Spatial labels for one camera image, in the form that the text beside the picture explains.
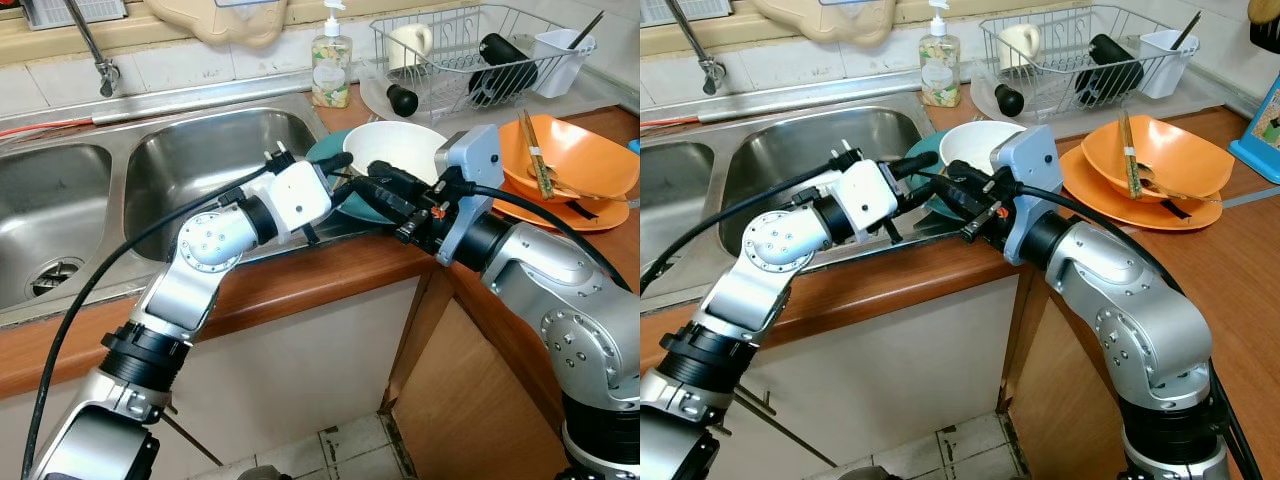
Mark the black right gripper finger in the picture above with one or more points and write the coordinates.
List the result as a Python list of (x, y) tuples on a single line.
[(958, 175), (375, 202), (388, 175), (946, 203)]

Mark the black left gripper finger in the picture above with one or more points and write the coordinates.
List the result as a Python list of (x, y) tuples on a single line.
[(925, 164), (343, 160)]

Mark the teal plate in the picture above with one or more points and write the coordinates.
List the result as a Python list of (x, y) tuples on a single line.
[(322, 148), (940, 200)]

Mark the white bowl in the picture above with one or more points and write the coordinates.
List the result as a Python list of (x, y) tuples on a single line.
[(395, 145), (975, 140)]

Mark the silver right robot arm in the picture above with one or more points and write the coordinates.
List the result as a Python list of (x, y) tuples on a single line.
[(1140, 330), (560, 320)]

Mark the translucent dish rack drain tray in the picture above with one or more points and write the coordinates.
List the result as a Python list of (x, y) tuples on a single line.
[(372, 98), (985, 100)]

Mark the small black round lid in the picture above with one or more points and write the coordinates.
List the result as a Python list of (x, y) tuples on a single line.
[(1010, 100), (402, 100)]

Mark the clear soap pump bottle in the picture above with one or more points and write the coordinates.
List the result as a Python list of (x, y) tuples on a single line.
[(331, 70), (939, 70)]

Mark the orange plate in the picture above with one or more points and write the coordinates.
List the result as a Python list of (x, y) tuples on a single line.
[(1090, 195), (600, 218)]

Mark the banded wooden chopsticks pair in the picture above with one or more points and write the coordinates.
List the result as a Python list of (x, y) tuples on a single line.
[(537, 158), (1130, 155)]

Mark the stainless steel double sink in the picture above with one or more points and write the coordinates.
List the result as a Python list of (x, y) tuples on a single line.
[(790, 150), (200, 160)]

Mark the cream mug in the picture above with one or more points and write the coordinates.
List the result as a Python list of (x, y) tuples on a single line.
[(412, 45), (1020, 45)]

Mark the brown spoon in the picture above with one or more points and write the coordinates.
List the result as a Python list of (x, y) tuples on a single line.
[(1155, 182), (562, 183)]

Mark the black bottle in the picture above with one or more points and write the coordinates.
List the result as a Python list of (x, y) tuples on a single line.
[(1110, 70), (500, 68)]

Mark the beige plastic object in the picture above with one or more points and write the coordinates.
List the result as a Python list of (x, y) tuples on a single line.
[(230, 25), (840, 25)]

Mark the white sink cabinet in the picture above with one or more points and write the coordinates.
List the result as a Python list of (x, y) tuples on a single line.
[(900, 370), (300, 370)]

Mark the white utensil cup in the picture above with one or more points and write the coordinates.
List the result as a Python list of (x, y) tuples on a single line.
[(1165, 65), (560, 65)]

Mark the metal faucet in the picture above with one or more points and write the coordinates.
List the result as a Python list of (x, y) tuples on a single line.
[(712, 72), (105, 72)]

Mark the metal sink drain strainer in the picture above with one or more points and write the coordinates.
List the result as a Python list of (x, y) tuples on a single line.
[(55, 277)]

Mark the dark brown object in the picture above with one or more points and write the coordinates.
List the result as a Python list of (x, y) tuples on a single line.
[(1265, 30)]

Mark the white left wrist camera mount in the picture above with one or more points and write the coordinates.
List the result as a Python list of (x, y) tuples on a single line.
[(860, 200), (300, 195)]

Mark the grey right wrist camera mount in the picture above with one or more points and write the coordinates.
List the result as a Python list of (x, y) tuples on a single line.
[(475, 160), (1030, 160)]

